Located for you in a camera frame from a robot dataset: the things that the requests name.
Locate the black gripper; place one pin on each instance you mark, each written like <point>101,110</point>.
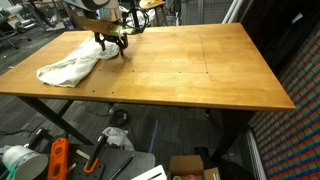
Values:
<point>121,41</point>

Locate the white cloth towel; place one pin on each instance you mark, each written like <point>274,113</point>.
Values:
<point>69,71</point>

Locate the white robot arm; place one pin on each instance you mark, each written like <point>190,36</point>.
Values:
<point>108,10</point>

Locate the round wooden stool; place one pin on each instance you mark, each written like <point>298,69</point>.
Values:
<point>154,4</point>

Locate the crumpled grey bag on floor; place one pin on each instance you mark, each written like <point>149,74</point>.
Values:
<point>118,137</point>

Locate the black office chair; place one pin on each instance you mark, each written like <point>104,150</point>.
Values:
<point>7,32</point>

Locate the black pegboard plate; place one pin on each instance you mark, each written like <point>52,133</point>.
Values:
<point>109,162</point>

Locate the orange black clamp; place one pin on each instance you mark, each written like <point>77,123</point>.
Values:
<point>94,157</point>

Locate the black pen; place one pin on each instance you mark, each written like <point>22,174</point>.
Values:
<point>122,167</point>

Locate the orange spirit level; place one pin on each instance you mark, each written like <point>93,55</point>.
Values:
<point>58,160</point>

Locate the cardboard box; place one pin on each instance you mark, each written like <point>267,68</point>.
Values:
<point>190,167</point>

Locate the white paper cup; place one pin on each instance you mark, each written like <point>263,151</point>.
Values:
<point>23,163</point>

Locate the black camera stand pole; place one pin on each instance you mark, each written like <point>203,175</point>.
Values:
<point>137,28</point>

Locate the black table leg frame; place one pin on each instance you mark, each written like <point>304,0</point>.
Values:
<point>56,118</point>

